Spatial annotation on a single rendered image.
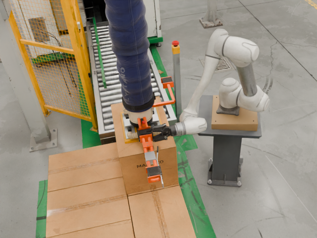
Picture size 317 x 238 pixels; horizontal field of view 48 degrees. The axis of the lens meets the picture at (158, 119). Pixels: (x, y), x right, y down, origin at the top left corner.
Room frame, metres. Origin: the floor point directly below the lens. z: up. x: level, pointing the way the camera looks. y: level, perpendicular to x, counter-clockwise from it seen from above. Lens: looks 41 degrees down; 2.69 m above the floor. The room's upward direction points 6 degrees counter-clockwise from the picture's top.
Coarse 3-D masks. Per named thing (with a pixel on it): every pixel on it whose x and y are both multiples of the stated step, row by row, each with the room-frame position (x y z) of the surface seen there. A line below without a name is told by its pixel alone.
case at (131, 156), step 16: (112, 112) 2.15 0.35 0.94; (160, 112) 2.09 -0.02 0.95; (128, 144) 1.78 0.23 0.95; (160, 144) 1.75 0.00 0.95; (128, 160) 1.67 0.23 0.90; (144, 160) 1.68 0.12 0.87; (160, 160) 1.70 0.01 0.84; (176, 160) 1.71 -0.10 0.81; (128, 176) 1.67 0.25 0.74; (144, 176) 1.68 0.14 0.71; (176, 176) 1.71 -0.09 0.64; (128, 192) 1.66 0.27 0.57
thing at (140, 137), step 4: (140, 128) 1.76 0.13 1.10; (144, 128) 1.76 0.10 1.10; (148, 128) 1.76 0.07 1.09; (140, 132) 1.73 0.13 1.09; (152, 132) 1.71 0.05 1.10; (140, 136) 1.68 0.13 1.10; (144, 136) 1.68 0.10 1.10; (148, 136) 1.69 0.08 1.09; (152, 136) 1.71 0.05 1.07; (140, 140) 1.68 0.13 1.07; (152, 140) 1.69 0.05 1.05
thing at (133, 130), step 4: (120, 112) 2.12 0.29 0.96; (124, 116) 2.06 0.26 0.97; (128, 116) 2.03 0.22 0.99; (124, 124) 1.97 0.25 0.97; (124, 128) 1.93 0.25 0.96; (128, 128) 1.89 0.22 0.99; (132, 128) 1.92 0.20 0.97; (124, 132) 1.89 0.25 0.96; (132, 132) 1.87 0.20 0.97; (124, 136) 1.84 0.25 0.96; (128, 140) 1.80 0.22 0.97; (132, 140) 1.80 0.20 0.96; (136, 140) 1.80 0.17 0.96
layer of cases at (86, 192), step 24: (48, 168) 2.01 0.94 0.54; (72, 168) 1.98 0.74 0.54; (96, 168) 1.95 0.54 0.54; (120, 168) 1.93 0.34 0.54; (48, 192) 1.75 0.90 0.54; (72, 192) 1.73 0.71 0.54; (96, 192) 1.71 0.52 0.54; (120, 192) 1.69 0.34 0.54; (144, 192) 1.67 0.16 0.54; (168, 192) 1.64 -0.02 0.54; (48, 216) 1.53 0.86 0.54; (72, 216) 1.51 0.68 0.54; (96, 216) 1.50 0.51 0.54; (120, 216) 1.48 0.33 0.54; (144, 216) 1.46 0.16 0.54; (168, 216) 1.44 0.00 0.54
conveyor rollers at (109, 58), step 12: (108, 36) 4.23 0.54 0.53; (96, 48) 3.94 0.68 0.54; (108, 48) 3.89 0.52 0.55; (96, 60) 3.67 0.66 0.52; (108, 60) 3.61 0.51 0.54; (108, 72) 3.35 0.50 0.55; (108, 84) 3.15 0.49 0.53; (120, 84) 3.10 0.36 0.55; (156, 84) 3.05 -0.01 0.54; (108, 96) 2.90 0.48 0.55; (120, 96) 2.90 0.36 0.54; (108, 108) 2.71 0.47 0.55; (108, 120) 2.53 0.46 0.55
